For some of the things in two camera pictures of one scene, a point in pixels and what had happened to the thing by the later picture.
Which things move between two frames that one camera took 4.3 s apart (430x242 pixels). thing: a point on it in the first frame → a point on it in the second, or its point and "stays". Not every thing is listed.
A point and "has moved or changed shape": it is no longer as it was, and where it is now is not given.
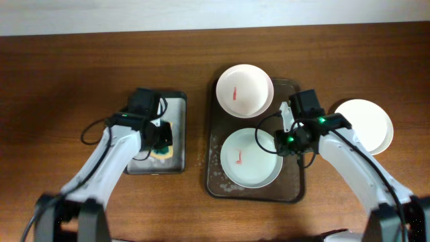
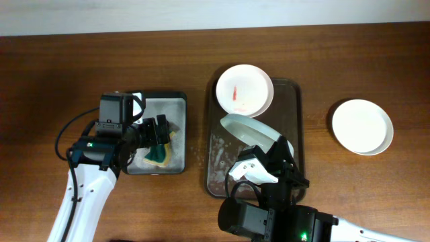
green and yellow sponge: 164,152 has moved or changed shape
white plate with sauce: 369,122 stays
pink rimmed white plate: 245,91 stays
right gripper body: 289,142 → 275,193
